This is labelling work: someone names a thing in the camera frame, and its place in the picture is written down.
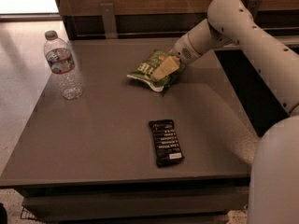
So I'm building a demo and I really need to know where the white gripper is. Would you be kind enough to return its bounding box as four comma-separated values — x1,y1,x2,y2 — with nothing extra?
150,34,201,82

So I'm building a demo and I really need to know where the green jalapeno chip bag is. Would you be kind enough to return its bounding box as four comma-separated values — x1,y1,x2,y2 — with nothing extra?
127,49,185,92

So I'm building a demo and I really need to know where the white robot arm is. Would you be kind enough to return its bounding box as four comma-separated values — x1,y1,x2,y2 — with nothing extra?
170,0,299,224

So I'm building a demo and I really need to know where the grey square table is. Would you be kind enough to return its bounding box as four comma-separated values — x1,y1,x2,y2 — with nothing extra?
1,39,257,222

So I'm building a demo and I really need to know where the black snack bar wrapper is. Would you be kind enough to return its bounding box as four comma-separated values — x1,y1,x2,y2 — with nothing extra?
149,119,185,167

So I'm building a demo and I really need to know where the clear plastic water bottle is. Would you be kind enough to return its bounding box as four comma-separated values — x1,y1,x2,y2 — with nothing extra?
43,30,83,100

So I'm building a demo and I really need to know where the left metal wall bracket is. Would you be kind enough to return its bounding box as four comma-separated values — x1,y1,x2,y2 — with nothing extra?
100,3,118,39

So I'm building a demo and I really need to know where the metal wall bracket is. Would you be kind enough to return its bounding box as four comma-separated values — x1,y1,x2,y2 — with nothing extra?
247,0,263,18
100,3,118,39

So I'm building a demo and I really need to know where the right metal wall bracket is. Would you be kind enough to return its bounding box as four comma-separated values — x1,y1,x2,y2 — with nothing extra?
247,0,263,18

